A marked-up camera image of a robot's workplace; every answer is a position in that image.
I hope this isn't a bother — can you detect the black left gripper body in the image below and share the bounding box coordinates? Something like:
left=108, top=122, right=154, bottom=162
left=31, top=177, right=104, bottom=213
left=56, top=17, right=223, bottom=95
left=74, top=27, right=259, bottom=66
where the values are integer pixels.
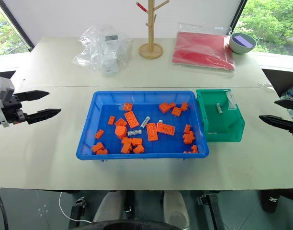
left=1, top=93, right=30, bottom=125

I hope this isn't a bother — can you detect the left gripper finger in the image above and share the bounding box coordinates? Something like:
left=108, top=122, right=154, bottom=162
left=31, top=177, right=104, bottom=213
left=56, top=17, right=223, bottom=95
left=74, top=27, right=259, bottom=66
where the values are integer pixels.
left=20, top=90, right=50, bottom=103
left=27, top=109, right=62, bottom=126

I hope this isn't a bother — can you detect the red folder in clear bag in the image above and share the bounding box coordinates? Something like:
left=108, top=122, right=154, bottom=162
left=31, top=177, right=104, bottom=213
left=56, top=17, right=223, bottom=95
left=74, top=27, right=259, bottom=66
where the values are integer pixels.
left=171, top=23, right=236, bottom=73

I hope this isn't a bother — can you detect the purple block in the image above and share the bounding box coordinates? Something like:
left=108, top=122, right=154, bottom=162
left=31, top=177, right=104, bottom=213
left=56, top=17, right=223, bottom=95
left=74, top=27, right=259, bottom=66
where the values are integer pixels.
left=233, top=35, right=254, bottom=47

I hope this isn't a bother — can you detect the grey green bowl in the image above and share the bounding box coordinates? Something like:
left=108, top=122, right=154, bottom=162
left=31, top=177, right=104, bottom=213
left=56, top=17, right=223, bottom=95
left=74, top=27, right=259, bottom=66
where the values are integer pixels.
left=230, top=32, right=257, bottom=55

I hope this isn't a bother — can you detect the black table foot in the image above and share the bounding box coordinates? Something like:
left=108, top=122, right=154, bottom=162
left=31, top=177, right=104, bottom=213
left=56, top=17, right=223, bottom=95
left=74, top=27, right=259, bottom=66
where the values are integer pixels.
left=196, top=193, right=226, bottom=230
left=69, top=196, right=87, bottom=229

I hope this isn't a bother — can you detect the black cable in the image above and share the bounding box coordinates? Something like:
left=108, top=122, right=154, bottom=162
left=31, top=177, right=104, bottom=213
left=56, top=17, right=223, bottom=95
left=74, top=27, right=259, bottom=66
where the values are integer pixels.
left=0, top=183, right=10, bottom=230

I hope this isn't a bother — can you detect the black bottle with white logo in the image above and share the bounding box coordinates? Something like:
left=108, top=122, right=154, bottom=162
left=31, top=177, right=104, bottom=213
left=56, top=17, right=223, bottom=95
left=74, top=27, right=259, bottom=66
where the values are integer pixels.
left=259, top=190, right=282, bottom=214

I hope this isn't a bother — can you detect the white cable on table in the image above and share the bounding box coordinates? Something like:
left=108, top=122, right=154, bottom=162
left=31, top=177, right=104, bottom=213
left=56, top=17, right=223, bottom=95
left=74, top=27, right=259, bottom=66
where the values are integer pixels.
left=258, top=82, right=273, bottom=91

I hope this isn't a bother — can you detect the long orange flat block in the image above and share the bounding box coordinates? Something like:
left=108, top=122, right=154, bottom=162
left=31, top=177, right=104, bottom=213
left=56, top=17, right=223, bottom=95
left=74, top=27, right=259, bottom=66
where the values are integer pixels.
left=146, top=122, right=159, bottom=142
left=124, top=111, right=140, bottom=128
left=156, top=122, right=176, bottom=136

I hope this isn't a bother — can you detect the green plastic bin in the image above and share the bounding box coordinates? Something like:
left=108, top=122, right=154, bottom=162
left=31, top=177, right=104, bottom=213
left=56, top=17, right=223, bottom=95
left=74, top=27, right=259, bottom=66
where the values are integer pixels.
left=196, top=88, right=246, bottom=143

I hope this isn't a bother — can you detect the wooden tree stand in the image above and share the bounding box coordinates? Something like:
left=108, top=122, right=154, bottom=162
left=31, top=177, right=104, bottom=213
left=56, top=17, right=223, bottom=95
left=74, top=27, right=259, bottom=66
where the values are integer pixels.
left=139, top=0, right=170, bottom=59

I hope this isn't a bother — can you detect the white floor cable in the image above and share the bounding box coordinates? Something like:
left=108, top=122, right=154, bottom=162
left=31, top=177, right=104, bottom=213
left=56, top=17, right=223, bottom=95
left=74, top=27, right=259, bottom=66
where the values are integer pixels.
left=58, top=191, right=92, bottom=224

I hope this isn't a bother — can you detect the clear plastic bag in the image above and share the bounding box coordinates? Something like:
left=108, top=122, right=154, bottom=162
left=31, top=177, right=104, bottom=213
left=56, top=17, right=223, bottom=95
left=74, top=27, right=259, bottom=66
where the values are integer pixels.
left=70, top=23, right=133, bottom=78

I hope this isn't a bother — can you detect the orange plastic curved brick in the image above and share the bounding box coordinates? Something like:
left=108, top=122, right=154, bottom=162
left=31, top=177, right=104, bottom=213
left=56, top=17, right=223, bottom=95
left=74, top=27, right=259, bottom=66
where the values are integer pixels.
left=114, top=125, right=128, bottom=140

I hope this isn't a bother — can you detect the blue plastic tray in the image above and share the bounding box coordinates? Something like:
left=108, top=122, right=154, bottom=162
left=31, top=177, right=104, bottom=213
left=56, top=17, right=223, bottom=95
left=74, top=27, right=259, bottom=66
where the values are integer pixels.
left=76, top=90, right=210, bottom=162

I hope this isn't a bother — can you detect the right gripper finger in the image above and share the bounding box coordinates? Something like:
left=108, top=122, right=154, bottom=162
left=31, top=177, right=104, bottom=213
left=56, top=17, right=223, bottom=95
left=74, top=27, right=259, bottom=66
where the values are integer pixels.
left=259, top=115, right=293, bottom=138
left=274, top=99, right=293, bottom=111

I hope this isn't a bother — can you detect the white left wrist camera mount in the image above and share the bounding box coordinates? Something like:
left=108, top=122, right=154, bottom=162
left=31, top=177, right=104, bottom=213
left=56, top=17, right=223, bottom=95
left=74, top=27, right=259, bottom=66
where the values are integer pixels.
left=0, top=73, right=15, bottom=128

